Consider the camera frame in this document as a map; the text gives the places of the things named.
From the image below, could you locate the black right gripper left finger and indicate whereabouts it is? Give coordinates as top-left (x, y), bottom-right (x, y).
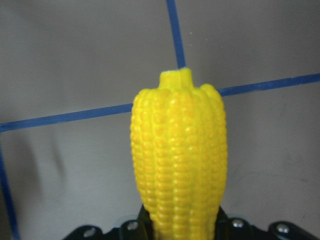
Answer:
top-left (63, 205), bottom-right (154, 240)

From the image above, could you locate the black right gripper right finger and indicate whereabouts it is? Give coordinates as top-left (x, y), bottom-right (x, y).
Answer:
top-left (214, 208), bottom-right (319, 240)

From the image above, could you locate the yellow toy corn cob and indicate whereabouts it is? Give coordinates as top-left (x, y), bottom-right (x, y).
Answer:
top-left (130, 68), bottom-right (228, 240)

